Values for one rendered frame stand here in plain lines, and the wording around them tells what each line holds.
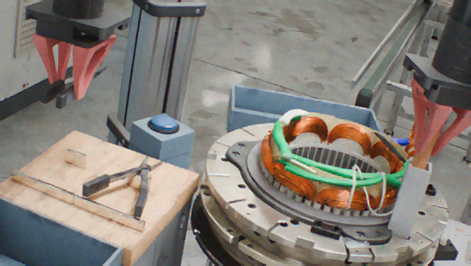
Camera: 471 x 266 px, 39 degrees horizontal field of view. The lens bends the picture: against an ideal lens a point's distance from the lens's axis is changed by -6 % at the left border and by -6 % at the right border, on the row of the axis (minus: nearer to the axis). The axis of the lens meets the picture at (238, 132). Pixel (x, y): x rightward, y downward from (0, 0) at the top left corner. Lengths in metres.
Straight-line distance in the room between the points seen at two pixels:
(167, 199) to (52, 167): 0.15
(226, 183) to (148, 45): 0.44
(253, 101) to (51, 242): 0.54
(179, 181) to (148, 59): 0.39
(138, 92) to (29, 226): 0.51
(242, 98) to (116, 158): 0.36
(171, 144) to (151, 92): 0.21
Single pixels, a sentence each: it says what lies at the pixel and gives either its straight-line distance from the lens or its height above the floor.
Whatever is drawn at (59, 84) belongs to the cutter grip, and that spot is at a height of 1.19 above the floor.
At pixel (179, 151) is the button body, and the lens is 1.08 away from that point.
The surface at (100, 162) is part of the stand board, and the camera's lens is 0.90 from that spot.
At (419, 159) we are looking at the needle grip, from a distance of 0.79.
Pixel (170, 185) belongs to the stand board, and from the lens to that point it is 0.87.
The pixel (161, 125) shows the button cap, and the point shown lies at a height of 1.04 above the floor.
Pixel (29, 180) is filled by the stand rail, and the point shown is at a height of 1.07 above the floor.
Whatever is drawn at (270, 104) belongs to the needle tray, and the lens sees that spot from 1.21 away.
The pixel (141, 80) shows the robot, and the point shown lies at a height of 1.03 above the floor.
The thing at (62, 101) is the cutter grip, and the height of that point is 1.19.
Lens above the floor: 1.51
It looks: 25 degrees down
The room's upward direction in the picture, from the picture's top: 12 degrees clockwise
